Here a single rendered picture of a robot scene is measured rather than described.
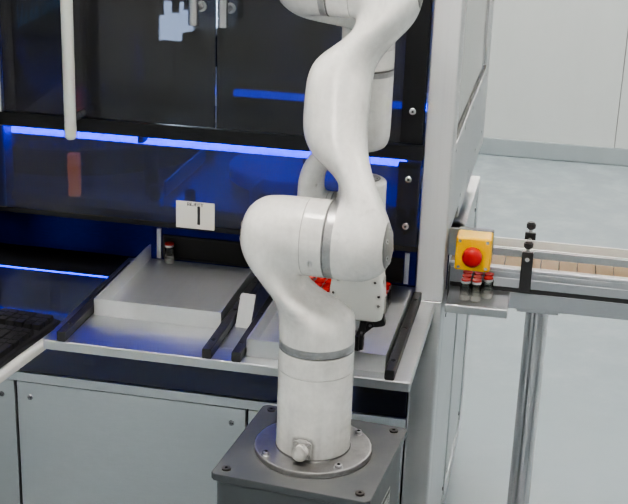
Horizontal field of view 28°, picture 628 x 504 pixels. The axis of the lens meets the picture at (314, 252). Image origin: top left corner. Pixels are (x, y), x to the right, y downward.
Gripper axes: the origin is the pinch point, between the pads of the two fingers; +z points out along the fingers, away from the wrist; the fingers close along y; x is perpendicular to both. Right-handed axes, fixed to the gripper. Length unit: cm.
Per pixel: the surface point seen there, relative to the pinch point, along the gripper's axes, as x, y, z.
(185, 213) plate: -35, 43, -9
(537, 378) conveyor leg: -50, -34, 27
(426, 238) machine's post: -35.2, -8.3, -8.9
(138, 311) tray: -9.0, 44.8, 2.7
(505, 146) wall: -492, -5, 94
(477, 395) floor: -175, -15, 95
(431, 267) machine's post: -35.1, -9.7, -2.7
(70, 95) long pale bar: -29, 65, -35
